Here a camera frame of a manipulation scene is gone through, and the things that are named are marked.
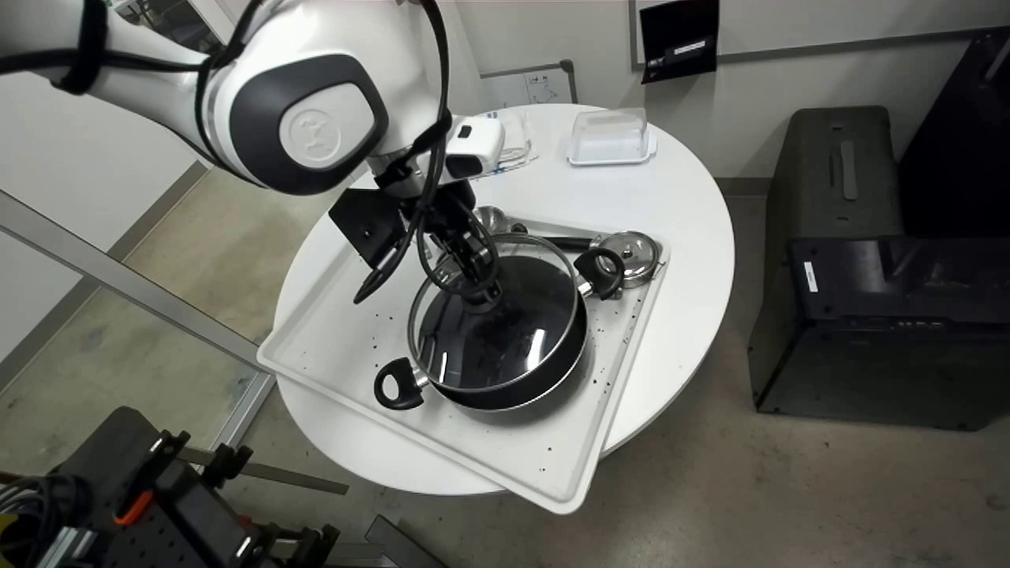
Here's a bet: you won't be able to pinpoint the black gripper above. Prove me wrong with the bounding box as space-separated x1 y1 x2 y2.
403 176 504 306

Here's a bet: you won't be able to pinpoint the glass pot lid black knob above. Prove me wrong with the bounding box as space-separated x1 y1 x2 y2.
403 233 588 394

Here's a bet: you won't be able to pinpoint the white electronics box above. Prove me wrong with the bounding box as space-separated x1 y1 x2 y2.
442 114 508 181

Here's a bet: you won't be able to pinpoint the clear packet red blue contents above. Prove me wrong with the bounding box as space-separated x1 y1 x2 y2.
500 107 544 175

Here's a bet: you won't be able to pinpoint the clear plastic lidded container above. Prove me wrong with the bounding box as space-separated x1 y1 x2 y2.
564 105 659 169

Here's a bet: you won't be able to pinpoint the white plastic tray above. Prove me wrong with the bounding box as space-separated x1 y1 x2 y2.
256 191 669 519

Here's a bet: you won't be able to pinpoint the leaning glass board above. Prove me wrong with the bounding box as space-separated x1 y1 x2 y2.
476 56 580 111

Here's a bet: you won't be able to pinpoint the black printer cabinet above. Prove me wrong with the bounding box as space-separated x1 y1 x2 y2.
747 105 1010 436

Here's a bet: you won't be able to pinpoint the black angled panel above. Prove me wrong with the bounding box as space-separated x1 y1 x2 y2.
898 26 1010 244

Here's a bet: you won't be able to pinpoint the black wrist camera block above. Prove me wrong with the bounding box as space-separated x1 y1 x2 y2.
330 187 418 268

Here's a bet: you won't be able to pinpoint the black pot with loop handles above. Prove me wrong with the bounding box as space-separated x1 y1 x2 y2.
373 246 633 415

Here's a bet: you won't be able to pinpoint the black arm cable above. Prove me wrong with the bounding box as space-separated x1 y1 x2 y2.
0 0 500 310

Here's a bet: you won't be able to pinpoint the black wall sign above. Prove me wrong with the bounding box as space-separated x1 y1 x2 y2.
637 0 722 84

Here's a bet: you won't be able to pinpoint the grey metal partition frame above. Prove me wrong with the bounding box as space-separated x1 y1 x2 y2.
0 187 277 450

